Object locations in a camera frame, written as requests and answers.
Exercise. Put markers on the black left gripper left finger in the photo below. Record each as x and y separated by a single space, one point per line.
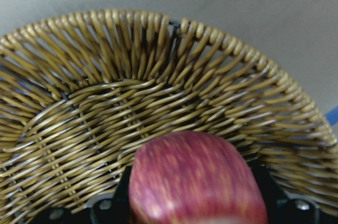
105 209

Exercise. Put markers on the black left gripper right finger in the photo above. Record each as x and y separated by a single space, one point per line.
287 208

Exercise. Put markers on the yellow-red striped apple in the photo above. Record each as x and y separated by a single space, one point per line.
193 177

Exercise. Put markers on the round wicker basket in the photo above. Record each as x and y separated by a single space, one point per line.
80 93

